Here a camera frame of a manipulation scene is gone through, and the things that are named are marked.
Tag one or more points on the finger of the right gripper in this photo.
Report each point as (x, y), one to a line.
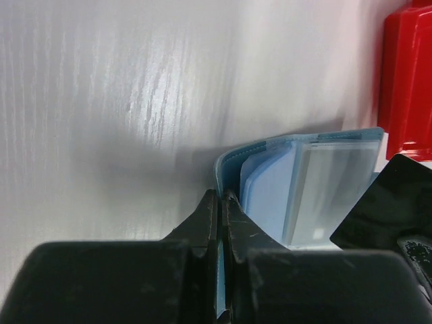
(417, 251)

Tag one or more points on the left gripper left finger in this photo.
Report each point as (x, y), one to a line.
(172, 280)

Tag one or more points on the red plastic bin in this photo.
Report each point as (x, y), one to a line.
(405, 90)

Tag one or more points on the blue leather card holder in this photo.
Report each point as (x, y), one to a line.
(290, 191)

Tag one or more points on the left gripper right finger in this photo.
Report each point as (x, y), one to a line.
(267, 283)

